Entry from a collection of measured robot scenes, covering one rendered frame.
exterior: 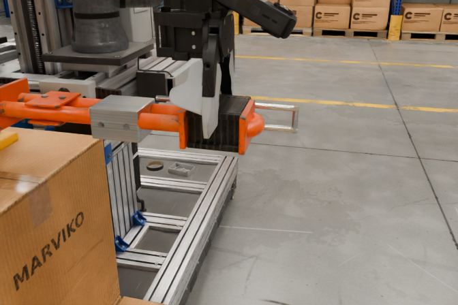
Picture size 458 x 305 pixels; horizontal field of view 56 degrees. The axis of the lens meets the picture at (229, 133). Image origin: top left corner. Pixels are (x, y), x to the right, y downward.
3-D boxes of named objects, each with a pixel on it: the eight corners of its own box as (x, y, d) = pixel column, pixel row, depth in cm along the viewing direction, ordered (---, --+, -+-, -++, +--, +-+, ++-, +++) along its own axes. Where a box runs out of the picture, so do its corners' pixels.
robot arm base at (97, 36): (89, 41, 127) (85, 7, 123) (138, 43, 124) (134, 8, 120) (60, 52, 113) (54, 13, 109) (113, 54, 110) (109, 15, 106)
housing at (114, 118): (90, 139, 58) (86, 107, 56) (113, 122, 64) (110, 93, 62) (139, 144, 56) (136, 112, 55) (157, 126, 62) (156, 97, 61)
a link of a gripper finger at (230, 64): (198, 97, 64) (189, 44, 58) (237, 99, 63) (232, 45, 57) (193, 110, 62) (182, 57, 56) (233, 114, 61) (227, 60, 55)
